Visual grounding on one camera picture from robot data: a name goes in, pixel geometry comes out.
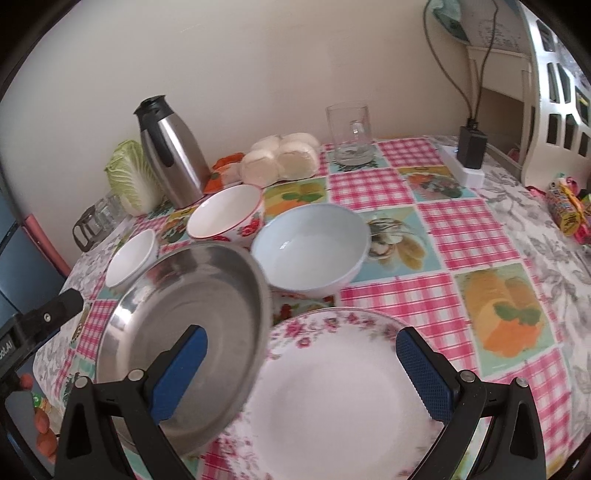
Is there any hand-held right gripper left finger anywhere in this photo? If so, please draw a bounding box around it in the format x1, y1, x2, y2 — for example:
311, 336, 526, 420
54, 324, 208, 480

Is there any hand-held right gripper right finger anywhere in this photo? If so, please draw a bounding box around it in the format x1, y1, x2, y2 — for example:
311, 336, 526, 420
396, 326, 548, 480

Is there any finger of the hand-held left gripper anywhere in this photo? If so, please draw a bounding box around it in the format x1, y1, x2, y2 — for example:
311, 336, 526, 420
18, 288, 85, 344

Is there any pink floral white plate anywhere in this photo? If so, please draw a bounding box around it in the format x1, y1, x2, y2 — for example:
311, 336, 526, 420
221, 307, 455, 480

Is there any small white bowl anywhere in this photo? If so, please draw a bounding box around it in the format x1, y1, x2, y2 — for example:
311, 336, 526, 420
105, 229, 159, 291

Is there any red rimmed floral bowl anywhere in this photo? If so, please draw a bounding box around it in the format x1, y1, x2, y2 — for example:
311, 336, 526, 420
186, 184, 265, 243

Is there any person's left hand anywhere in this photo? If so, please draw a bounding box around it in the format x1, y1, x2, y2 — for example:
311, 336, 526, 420
32, 408, 60, 459

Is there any blue cabinet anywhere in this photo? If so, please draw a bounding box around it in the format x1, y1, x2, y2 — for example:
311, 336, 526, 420
0, 187, 70, 326

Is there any pink board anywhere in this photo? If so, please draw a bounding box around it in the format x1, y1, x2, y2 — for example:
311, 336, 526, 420
25, 213, 72, 274

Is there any clear glass jar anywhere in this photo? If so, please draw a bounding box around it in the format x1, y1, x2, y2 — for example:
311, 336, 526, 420
99, 191, 130, 223

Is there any napa cabbage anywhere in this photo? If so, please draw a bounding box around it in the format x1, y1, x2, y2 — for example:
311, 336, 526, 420
105, 140, 164, 216

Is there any light blue bowl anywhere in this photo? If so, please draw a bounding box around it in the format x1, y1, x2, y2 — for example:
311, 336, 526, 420
250, 203, 371, 303

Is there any stainless steel thermos jug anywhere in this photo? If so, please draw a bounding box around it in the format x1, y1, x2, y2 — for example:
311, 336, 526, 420
134, 95, 211, 209

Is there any white power strip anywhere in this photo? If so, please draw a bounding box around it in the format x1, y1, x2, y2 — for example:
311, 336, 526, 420
436, 144, 485, 189

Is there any orange food packet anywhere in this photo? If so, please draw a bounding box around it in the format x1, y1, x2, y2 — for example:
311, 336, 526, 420
203, 154, 245, 193

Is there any colourful snack packet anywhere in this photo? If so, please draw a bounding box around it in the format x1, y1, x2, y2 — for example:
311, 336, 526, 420
545, 173, 591, 245

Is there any black charger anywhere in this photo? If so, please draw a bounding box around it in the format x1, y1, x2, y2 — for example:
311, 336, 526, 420
457, 119, 489, 170

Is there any clear glass mug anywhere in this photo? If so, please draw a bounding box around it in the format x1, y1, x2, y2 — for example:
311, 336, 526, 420
325, 102, 376, 167

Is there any white lattice chair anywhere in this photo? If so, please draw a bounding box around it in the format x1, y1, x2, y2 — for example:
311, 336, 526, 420
519, 7, 591, 185

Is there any white paper sheet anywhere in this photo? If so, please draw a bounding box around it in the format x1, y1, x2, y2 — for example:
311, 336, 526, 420
462, 0, 529, 56

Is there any green cloth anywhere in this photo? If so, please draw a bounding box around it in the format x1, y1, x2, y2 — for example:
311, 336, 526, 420
433, 0, 468, 29

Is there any black cable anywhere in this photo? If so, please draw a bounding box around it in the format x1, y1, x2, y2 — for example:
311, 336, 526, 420
473, 0, 499, 121
424, 0, 474, 123

